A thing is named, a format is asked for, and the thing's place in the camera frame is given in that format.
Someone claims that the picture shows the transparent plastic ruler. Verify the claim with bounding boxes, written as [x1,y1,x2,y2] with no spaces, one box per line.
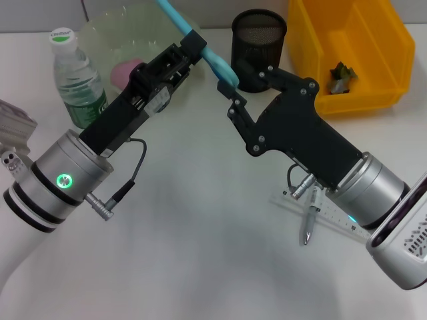
[270,189,372,241]

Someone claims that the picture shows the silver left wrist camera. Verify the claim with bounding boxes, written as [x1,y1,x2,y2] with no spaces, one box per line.
[0,99,38,157]

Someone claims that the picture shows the silver pen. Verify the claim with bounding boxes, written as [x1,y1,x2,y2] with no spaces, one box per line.
[298,185,324,247]

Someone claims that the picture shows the blue teal scissors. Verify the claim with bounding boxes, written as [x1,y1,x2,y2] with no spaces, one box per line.
[155,0,240,90]

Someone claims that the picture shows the black mesh pen holder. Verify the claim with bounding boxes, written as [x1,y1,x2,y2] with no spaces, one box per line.
[230,9,288,93]

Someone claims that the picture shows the yellow plastic bin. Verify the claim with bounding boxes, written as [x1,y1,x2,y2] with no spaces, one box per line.
[287,0,417,116]

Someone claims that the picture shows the green glass fruit plate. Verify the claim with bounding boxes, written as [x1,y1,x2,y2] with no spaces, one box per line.
[78,5,206,101]

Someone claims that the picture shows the pink peach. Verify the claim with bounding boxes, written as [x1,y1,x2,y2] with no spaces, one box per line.
[110,59,141,95]

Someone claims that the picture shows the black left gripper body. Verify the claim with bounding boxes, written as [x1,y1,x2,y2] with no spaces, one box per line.
[79,62,174,157]

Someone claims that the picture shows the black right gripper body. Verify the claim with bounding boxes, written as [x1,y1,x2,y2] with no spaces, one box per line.
[248,78,363,191]

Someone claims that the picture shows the clear green-label water bottle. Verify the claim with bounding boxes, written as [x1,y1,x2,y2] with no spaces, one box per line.
[49,27,109,131]

